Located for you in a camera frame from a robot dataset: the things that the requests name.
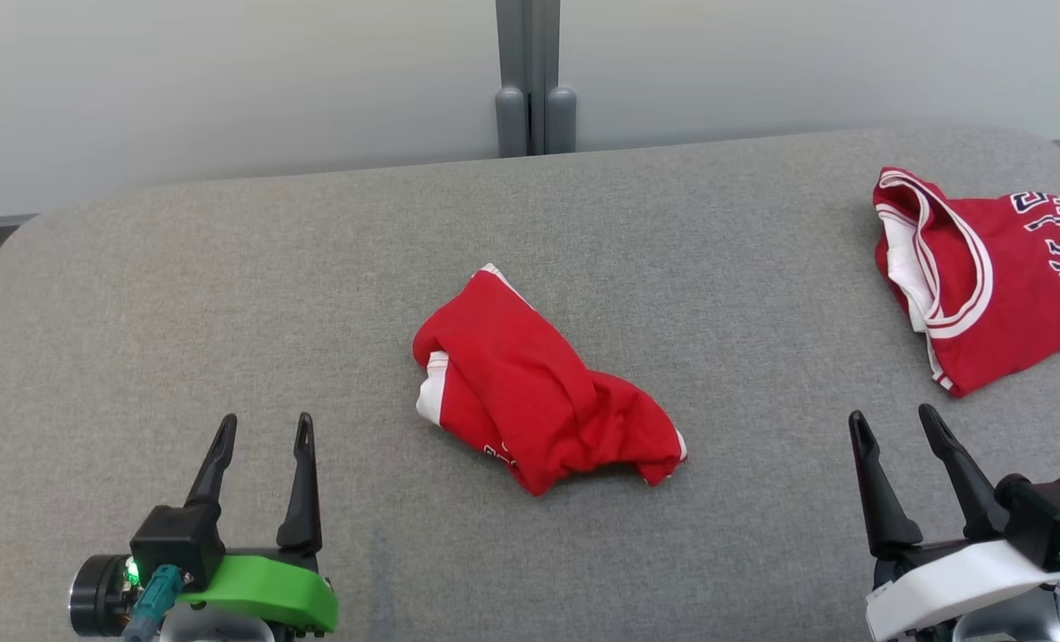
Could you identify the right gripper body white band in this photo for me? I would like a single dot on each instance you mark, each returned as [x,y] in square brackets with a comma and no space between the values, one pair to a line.
[949,584]

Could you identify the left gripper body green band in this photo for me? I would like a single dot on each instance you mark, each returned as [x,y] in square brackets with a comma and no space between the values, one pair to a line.
[271,593]

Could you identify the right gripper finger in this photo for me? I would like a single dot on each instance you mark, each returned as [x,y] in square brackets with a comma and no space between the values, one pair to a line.
[886,508]
[971,490]

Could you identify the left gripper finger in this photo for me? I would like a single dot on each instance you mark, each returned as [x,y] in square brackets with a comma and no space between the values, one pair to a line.
[302,508]
[213,473]

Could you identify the red white-sleeved jersey shirt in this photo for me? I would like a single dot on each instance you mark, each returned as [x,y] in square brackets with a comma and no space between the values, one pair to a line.
[1011,285]

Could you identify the red white-striped shorts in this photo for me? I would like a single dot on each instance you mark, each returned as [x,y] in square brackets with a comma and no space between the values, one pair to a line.
[530,392]

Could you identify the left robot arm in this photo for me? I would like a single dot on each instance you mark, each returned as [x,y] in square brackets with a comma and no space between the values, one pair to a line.
[217,629]

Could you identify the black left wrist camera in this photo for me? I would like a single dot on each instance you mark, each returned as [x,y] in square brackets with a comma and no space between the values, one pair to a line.
[173,539]

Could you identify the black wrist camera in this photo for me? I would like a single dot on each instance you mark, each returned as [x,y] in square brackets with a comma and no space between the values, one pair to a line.
[173,539]
[1051,517]

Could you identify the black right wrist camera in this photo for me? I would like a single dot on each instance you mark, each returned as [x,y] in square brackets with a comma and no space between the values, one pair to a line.
[1051,517]

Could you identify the teal left camera connector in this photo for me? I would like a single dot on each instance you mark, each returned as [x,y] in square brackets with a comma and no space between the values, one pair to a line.
[155,597]

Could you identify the grey partition post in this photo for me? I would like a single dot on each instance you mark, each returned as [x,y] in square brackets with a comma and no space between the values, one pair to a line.
[534,71]

